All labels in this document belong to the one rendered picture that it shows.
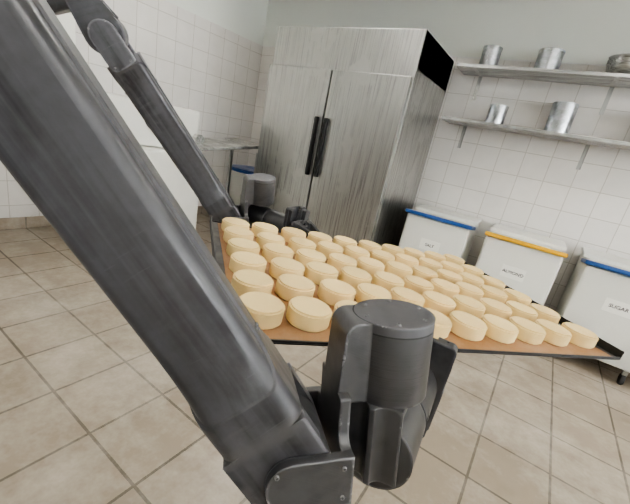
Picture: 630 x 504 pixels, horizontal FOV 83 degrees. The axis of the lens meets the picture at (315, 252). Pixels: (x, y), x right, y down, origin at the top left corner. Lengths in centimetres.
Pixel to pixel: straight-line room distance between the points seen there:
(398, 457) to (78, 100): 28
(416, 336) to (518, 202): 339
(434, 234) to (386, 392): 284
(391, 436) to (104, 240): 21
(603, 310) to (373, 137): 201
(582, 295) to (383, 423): 282
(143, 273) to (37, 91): 9
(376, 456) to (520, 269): 277
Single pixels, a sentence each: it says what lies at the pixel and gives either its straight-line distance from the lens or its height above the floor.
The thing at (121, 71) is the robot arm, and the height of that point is 123.
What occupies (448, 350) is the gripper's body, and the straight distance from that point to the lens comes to 35.
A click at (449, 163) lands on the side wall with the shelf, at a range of 371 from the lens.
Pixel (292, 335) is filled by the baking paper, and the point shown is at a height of 100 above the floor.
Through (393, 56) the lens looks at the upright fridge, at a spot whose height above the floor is 186.
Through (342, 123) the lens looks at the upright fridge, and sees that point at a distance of 313.
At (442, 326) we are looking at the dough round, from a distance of 47.
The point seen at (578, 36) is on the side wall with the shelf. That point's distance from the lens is 377.
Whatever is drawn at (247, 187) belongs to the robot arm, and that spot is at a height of 107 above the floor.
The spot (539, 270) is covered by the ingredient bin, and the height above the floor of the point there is 60.
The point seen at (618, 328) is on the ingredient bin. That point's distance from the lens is 311.
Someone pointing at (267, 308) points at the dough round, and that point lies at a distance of 37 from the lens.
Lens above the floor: 120
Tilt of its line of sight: 18 degrees down
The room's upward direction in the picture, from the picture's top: 12 degrees clockwise
